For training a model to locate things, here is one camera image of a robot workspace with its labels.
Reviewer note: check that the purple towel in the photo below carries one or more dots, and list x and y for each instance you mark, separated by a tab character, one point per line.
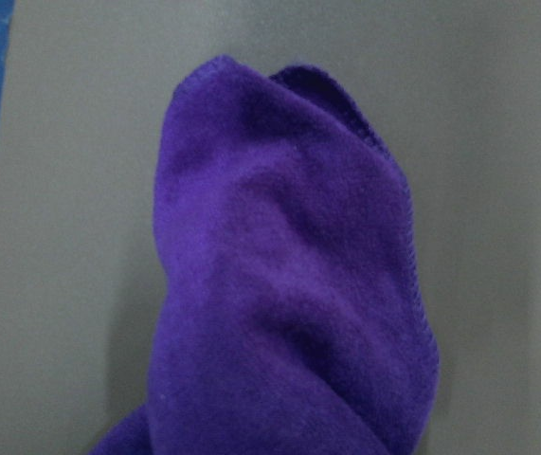
294	322

